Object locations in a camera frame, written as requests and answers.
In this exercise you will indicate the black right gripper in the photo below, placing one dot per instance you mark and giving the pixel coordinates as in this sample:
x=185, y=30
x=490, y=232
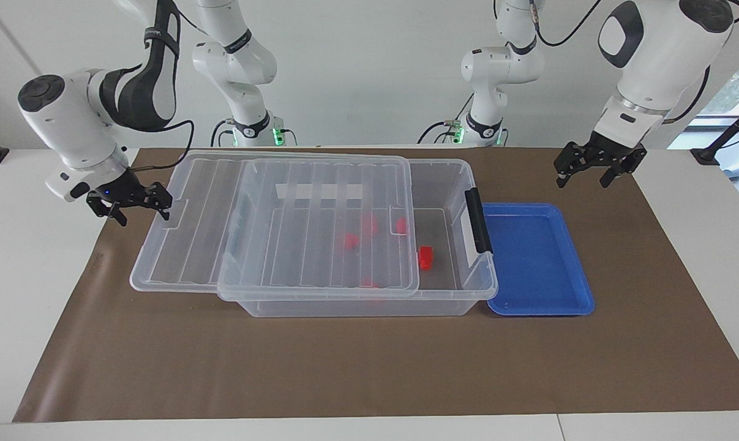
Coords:
x=117, y=191

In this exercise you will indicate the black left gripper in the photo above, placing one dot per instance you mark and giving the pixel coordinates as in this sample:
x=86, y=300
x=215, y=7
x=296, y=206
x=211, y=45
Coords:
x=614, y=153

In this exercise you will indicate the clear ribbed plastic lid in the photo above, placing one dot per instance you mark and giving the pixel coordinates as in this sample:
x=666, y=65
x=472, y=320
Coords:
x=191, y=245

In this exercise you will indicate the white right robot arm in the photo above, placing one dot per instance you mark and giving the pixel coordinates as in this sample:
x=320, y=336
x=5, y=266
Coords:
x=69, y=128

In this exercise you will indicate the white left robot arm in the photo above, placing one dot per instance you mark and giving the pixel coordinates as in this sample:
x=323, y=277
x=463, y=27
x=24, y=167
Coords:
x=651, y=67

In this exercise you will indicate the blue plastic tray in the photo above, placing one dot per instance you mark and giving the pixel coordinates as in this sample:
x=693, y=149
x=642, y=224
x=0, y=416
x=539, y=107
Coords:
x=534, y=263

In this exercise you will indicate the clear plastic storage box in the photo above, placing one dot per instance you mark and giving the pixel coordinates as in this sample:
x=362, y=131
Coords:
x=442, y=269

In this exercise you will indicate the black stand with pole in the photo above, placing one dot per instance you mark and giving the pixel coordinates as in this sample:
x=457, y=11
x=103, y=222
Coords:
x=706, y=153

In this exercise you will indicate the light blue object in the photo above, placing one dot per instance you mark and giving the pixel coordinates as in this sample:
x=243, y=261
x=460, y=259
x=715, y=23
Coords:
x=736, y=171

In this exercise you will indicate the brown table mat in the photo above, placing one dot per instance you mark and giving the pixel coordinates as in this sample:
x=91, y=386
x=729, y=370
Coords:
x=161, y=355

